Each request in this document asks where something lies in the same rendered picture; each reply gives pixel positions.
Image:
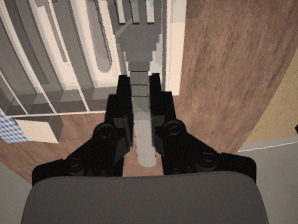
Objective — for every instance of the blue and white checkered cloth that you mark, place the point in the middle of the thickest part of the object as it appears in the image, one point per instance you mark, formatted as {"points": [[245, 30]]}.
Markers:
{"points": [[10, 131]]}

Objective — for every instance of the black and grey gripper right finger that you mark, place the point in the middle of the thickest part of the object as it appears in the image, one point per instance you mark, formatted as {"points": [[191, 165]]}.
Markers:
{"points": [[181, 152]]}

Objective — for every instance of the grey fork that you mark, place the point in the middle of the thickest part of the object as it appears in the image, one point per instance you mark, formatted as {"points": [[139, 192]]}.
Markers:
{"points": [[138, 40], [135, 10]]}

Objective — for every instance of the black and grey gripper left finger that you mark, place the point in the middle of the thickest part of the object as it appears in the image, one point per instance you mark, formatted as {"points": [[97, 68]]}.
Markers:
{"points": [[96, 157]]}

